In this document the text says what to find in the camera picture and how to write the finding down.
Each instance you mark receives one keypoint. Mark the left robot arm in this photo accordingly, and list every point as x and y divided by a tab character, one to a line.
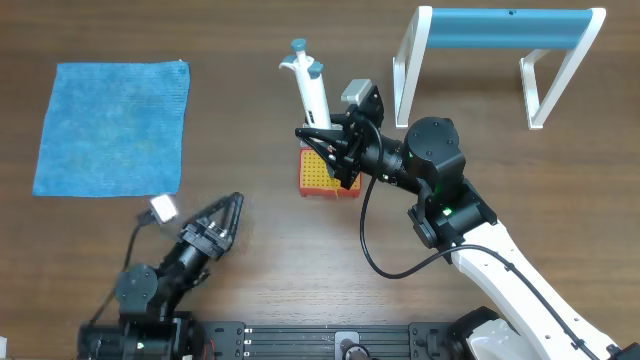
136	287

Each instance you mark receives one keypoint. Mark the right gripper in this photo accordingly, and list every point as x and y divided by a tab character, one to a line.
355	152

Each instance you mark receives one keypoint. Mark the white pipette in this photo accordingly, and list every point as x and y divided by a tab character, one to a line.
312	95

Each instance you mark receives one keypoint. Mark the white and blue stand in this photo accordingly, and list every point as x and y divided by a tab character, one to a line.
500	27

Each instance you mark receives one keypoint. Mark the blue cloth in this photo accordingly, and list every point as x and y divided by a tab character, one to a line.
110	130

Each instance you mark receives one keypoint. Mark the red and yellow tip box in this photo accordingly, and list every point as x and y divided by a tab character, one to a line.
312	172

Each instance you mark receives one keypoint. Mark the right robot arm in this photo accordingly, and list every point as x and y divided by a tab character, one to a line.
500	270

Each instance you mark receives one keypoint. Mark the mounting rail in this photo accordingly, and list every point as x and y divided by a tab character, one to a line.
300	340

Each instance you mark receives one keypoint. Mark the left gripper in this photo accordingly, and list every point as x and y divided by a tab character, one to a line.
205	239

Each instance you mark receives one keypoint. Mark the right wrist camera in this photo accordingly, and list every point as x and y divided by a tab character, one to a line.
356	91

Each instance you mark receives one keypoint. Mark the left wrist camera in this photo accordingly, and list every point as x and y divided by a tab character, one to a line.
163	208

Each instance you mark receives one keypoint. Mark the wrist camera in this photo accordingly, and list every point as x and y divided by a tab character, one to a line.
356	91
163	208

